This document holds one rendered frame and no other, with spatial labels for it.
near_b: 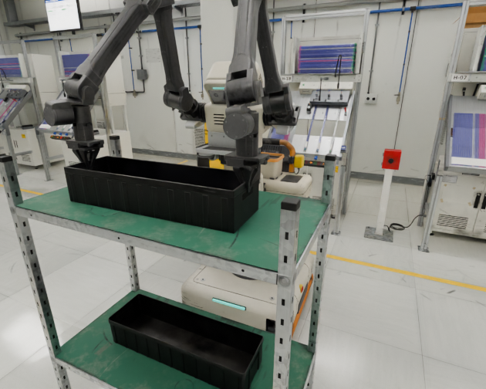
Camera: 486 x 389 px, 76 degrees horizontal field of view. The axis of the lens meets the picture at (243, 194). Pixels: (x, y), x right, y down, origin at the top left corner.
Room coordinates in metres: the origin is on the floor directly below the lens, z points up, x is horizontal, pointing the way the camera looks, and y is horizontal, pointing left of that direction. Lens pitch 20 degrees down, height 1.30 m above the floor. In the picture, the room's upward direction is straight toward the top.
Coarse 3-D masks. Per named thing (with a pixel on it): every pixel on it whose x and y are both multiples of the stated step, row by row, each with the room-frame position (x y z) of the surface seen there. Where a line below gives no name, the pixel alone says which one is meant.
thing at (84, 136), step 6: (78, 126) 0.97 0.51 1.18; (90, 126) 0.99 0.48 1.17; (78, 132) 0.97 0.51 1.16; (84, 132) 0.97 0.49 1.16; (90, 132) 0.99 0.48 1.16; (78, 138) 0.97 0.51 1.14; (84, 138) 0.97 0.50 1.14; (90, 138) 0.98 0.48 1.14; (84, 144) 0.96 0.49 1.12; (90, 144) 0.95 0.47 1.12
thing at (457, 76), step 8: (472, 0) 2.70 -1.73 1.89; (480, 0) 2.68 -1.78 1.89; (480, 32) 2.63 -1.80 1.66; (480, 40) 2.60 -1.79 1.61; (480, 48) 2.59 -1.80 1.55; (472, 56) 2.71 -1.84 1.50; (472, 64) 2.65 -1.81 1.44; (456, 72) 2.70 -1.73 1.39; (464, 72) 2.63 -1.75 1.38; (472, 72) 2.60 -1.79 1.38; (480, 72) 2.58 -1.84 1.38; (456, 80) 2.67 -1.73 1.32; (464, 80) 2.65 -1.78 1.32
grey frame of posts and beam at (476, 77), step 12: (468, 0) 2.71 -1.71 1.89; (456, 36) 2.74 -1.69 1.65; (456, 48) 2.72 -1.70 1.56; (456, 60) 2.71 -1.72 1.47; (444, 96) 2.72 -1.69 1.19; (444, 108) 2.72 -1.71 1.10; (432, 156) 2.72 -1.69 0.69; (432, 168) 2.71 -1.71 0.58; (432, 204) 2.27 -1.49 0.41; (420, 216) 2.72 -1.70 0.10; (432, 216) 2.26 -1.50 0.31
